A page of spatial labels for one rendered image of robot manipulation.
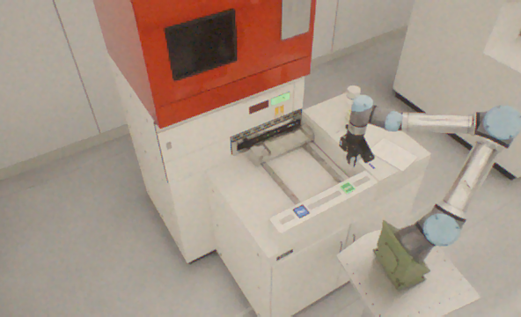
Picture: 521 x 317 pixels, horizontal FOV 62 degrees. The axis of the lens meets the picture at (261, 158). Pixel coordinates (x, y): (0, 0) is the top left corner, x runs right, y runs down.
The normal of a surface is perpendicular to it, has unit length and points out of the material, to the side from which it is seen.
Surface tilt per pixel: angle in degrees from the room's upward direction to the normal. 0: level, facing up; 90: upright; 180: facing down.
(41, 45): 90
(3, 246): 0
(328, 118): 0
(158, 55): 90
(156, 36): 90
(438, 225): 57
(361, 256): 0
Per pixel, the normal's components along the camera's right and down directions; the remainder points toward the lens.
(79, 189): 0.00, -0.71
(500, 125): -0.32, -0.11
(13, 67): 0.52, 0.60
